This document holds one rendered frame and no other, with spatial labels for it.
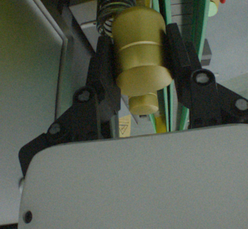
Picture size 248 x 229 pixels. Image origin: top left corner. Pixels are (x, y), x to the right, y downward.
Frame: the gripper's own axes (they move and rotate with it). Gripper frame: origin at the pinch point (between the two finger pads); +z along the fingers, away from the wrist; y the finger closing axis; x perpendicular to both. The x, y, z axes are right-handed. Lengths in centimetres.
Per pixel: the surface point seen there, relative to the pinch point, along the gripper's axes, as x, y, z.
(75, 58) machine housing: -19.1, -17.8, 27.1
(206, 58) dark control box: -45, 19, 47
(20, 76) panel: -3.4, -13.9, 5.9
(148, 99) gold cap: -9.3, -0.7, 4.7
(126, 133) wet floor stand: -298, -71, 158
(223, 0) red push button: -18, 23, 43
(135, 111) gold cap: -10.8, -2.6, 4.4
